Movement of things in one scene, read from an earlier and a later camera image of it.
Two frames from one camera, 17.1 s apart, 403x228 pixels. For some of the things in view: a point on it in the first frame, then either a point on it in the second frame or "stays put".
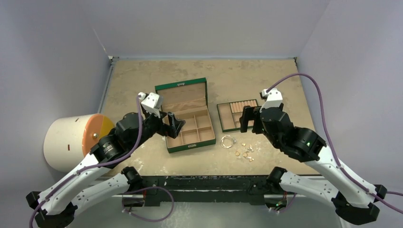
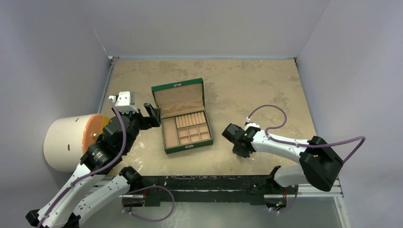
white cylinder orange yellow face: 67,140 stays put
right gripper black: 255,118 → 238,148
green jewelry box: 188,99 stays put
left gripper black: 175,124 → 149,121
